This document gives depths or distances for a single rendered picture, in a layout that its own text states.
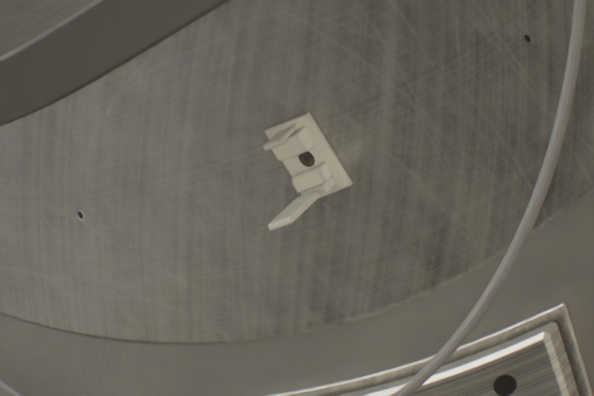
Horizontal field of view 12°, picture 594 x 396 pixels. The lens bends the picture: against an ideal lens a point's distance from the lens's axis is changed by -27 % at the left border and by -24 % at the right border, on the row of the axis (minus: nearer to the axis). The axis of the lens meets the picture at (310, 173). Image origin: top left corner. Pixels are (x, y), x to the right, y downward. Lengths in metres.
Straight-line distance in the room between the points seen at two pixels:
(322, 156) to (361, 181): 0.01
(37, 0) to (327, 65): 0.12
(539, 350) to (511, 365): 0.01
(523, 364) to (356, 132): 0.09
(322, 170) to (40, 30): 0.11
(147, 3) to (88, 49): 0.03
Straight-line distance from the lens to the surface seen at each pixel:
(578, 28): 0.85
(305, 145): 0.96
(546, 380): 0.95
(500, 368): 0.96
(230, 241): 1.00
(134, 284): 1.03
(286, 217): 0.95
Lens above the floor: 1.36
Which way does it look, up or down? 36 degrees down
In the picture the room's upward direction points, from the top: 5 degrees clockwise
